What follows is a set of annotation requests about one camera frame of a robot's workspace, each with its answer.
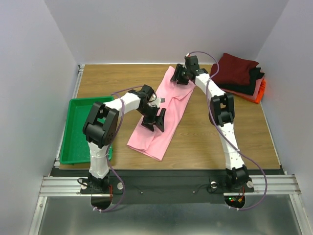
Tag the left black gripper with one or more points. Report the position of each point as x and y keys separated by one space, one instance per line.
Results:
x=148 y=123

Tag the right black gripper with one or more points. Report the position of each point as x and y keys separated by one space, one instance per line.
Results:
x=180 y=74

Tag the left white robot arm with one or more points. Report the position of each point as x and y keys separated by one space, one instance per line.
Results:
x=102 y=126

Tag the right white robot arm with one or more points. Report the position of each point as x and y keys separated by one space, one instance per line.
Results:
x=221 y=115

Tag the folded maroon t shirt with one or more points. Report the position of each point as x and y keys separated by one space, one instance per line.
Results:
x=232 y=70

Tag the folded salmon pink t shirt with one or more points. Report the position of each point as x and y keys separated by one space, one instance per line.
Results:
x=245 y=96

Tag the green plastic tray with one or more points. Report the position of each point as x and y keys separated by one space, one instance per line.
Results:
x=75 y=149

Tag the folded orange t shirt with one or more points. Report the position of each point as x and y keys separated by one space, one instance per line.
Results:
x=259 y=91

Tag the right control board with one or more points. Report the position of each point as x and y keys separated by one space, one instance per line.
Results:
x=235 y=201

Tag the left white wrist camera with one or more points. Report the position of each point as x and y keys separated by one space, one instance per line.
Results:
x=157 y=101

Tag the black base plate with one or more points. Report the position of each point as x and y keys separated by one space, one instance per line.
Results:
x=166 y=187

